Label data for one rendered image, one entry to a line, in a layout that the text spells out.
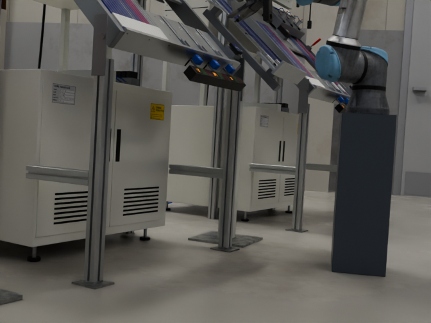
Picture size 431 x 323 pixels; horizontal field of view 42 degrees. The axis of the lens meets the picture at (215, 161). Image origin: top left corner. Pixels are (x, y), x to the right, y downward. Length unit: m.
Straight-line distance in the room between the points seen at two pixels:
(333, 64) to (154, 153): 0.81
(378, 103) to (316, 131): 3.52
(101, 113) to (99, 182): 0.19
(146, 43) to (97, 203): 0.50
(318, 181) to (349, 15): 3.69
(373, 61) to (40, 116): 1.12
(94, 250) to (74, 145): 0.46
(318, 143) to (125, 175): 3.57
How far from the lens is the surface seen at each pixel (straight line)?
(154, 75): 6.05
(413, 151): 5.79
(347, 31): 1.97
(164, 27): 1.98
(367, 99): 2.02
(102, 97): 1.61
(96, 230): 1.63
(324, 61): 1.97
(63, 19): 2.80
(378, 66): 2.05
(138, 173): 2.22
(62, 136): 1.92
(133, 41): 1.71
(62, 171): 1.71
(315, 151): 5.53
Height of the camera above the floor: 0.43
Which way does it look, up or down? 2 degrees down
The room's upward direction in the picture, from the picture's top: 3 degrees clockwise
